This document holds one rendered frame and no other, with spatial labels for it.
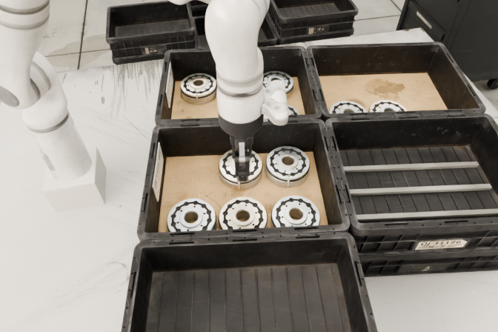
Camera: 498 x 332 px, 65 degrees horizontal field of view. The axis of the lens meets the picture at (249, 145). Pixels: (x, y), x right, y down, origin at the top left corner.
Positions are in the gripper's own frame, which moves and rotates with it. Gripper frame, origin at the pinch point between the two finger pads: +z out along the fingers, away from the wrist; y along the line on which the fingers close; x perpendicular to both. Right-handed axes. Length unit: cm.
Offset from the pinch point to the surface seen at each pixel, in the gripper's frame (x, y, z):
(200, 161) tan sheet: -10.3, -14.8, 17.4
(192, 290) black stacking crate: -10.2, 17.3, 17.4
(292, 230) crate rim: 9.0, 10.5, 7.4
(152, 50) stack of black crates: -41, -110, 50
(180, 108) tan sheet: -16.9, -34.3, 17.4
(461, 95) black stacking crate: 58, -30, 11
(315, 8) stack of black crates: 42, -149, 52
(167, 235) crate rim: -14.0, 10.9, 7.2
